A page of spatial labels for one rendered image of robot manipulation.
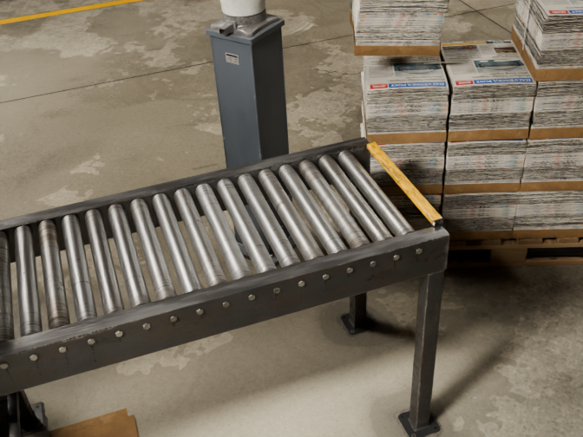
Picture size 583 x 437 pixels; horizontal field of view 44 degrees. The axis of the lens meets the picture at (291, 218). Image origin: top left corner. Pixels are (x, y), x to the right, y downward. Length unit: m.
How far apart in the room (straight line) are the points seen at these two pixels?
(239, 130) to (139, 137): 1.38
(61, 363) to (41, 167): 2.30
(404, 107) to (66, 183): 1.90
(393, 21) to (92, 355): 1.41
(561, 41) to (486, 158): 0.49
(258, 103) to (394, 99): 0.49
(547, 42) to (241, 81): 1.05
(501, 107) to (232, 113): 0.98
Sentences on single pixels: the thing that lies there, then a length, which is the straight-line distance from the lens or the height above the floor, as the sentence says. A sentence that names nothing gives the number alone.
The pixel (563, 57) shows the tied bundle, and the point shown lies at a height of 0.92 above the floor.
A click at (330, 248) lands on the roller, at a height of 0.79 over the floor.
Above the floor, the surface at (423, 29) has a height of 1.03.
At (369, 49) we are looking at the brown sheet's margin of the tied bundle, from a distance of 2.50.
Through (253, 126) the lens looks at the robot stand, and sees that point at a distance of 2.72.
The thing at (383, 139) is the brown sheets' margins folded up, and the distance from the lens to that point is 2.65.
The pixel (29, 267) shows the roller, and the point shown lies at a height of 0.80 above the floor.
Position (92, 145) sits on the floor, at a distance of 4.09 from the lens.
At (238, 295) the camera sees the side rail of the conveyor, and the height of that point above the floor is 0.79.
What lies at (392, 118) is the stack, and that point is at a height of 0.71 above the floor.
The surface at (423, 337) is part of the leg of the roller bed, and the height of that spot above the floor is 0.44.
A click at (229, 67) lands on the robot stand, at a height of 0.87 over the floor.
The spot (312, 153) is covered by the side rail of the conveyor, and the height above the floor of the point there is 0.80.
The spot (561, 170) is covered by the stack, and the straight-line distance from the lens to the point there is 2.87.
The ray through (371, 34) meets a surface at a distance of 2.48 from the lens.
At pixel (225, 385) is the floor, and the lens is 2.62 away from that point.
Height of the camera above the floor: 1.99
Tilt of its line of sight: 37 degrees down
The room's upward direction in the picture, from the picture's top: 4 degrees counter-clockwise
